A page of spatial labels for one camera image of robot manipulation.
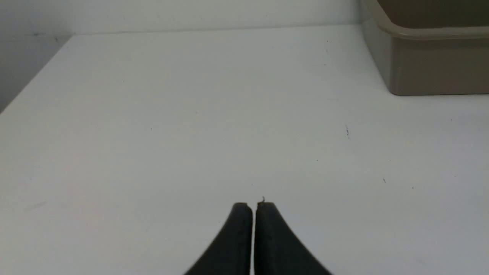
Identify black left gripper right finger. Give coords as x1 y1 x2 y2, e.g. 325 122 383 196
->
254 202 331 275

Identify tan plastic bin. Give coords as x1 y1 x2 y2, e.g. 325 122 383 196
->
359 0 489 95

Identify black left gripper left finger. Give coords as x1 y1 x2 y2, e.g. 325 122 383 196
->
186 202 253 275

